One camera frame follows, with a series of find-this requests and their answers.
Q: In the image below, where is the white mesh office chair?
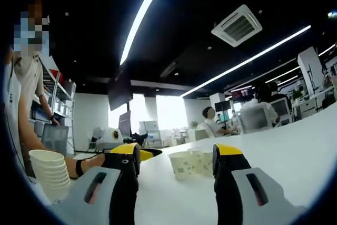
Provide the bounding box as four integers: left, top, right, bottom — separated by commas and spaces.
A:
271, 97, 293, 126
241, 103, 274, 134

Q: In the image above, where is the ceiling air conditioner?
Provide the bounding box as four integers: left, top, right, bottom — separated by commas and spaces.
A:
210, 4, 263, 48

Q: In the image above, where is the group of white storage bins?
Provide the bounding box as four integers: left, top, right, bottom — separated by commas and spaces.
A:
52, 100, 74, 119

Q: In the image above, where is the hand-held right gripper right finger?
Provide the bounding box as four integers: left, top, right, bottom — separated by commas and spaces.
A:
212, 143, 308, 225

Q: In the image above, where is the person's left hand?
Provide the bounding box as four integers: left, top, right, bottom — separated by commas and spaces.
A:
82, 153, 106, 175

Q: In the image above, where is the black wristband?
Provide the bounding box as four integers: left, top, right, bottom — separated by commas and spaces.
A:
75, 159, 85, 179

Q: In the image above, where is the black monitor on stand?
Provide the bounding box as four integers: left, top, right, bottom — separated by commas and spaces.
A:
214, 101, 232, 116

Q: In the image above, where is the white cabinet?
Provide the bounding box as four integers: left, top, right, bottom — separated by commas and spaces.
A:
138, 120, 162, 149

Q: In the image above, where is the dark desk monitor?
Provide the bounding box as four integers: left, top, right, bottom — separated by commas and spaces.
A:
118, 111, 132, 136

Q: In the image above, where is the grey mesh office chair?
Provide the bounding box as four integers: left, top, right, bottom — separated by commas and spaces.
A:
42, 124, 70, 157

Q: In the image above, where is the wall display screen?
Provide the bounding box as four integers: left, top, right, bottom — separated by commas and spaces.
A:
231, 85, 254, 99

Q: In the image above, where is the red blue striped board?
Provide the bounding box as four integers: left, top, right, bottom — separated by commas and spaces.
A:
49, 69, 65, 81

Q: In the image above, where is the nested stack of paper cups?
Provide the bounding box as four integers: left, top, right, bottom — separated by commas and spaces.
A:
28, 149, 72, 205

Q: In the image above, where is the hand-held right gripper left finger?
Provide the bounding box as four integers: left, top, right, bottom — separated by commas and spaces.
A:
52, 142, 142, 225

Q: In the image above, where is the white table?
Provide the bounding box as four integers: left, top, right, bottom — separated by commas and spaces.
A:
25, 109, 337, 225

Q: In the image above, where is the hanging dark screen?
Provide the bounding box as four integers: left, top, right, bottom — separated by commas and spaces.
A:
107, 71, 133, 112

